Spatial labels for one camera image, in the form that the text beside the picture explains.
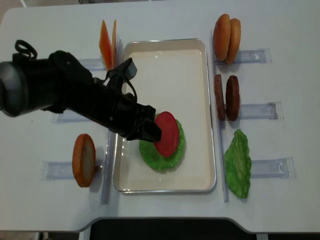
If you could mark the bun half beside sesame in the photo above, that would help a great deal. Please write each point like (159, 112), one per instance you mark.
(234, 42)

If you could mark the left upright bun half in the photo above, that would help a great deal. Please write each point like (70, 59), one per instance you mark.
(84, 160)

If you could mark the clear bun pusher track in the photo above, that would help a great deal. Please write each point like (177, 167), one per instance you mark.
(52, 170)
(261, 55)

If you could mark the clear left front rail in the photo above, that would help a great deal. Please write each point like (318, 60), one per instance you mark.
(110, 147)

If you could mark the clear cheese pusher track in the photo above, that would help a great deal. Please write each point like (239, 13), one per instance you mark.
(93, 64)

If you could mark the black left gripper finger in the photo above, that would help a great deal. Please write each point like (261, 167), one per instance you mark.
(146, 130)

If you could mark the clear lettuce pusher track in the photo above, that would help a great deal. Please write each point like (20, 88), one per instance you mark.
(273, 168)

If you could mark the dark brown meat patty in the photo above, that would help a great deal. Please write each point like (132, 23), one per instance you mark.
(232, 98)

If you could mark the orange cheese slice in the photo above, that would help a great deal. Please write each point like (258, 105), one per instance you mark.
(114, 45)
(105, 46)

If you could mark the lighter brown meat patty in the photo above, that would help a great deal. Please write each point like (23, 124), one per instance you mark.
(219, 99)

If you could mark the orange cheese slice right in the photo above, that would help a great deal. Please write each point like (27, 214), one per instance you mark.
(114, 45)

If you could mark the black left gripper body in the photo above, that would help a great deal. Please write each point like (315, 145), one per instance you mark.
(123, 112)

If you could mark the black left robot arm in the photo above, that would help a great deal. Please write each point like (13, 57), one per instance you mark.
(61, 82)

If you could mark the sesame bun top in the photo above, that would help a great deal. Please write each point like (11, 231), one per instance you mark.
(221, 37)

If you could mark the green lettuce leaf on tray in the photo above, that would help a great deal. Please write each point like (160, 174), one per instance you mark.
(158, 162)

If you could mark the clear tomato pusher track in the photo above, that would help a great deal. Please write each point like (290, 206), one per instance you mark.
(68, 116)

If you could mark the white rectangular metal tray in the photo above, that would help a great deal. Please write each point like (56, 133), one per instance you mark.
(172, 76)

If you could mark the clear patty pusher track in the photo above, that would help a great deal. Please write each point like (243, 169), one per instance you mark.
(270, 110)

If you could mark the clear left bun pusher track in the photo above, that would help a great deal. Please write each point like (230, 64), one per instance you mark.
(52, 170)

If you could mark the clear bun pusher track right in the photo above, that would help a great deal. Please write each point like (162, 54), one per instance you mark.
(261, 55)

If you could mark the orange cheese slice left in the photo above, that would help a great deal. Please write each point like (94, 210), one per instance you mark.
(105, 46)

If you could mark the red tomato slice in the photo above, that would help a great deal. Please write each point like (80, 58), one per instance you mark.
(169, 134)

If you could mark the upright green lettuce leaf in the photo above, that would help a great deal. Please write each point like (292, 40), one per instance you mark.
(238, 164)

